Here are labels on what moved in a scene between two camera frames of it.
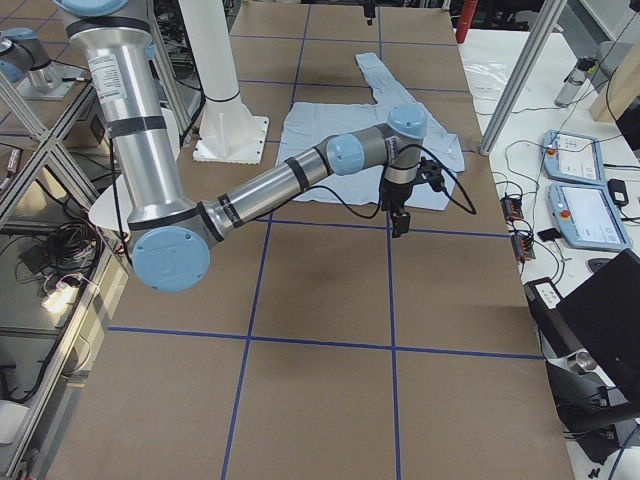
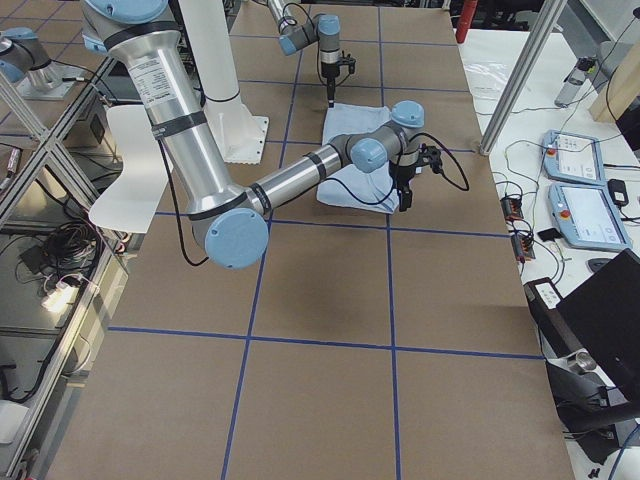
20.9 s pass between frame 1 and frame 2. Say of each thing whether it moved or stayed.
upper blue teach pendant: stayed
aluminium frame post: stayed
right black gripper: moved
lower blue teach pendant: stayed
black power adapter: stayed
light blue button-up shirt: moved
